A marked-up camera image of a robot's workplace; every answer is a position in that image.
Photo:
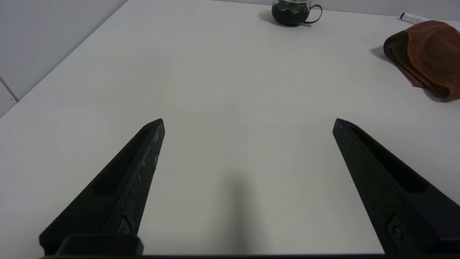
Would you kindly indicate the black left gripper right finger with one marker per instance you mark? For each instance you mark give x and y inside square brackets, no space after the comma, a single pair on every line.
[381,180]

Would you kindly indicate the brown cloth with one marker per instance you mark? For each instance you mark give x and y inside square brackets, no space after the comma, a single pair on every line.
[431,54]

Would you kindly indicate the glass cup with dark contents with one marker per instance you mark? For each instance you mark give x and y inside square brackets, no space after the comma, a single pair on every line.
[291,14]

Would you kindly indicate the white marker with black cap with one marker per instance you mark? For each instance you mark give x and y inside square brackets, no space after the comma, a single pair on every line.
[413,18]

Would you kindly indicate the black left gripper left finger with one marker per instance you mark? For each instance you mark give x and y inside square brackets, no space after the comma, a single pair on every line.
[122,187]

